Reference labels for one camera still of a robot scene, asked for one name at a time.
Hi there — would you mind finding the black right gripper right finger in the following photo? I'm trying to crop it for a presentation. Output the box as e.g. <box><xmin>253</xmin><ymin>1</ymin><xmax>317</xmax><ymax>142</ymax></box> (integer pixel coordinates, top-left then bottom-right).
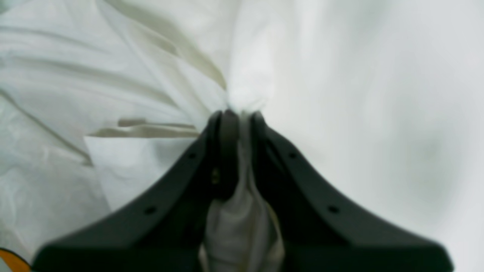
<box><xmin>250</xmin><ymin>112</ymin><xmax>454</xmax><ymax>272</ymax></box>

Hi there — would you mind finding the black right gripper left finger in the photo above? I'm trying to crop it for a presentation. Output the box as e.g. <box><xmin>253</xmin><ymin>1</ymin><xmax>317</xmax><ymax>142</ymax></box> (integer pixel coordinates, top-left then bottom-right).
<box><xmin>32</xmin><ymin>110</ymin><xmax>239</xmax><ymax>272</ymax></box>

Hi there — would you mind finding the white t-shirt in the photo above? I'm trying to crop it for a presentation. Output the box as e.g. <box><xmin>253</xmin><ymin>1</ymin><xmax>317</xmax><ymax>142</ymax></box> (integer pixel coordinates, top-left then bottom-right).
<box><xmin>1</xmin><ymin>0</ymin><xmax>483</xmax><ymax>272</ymax></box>

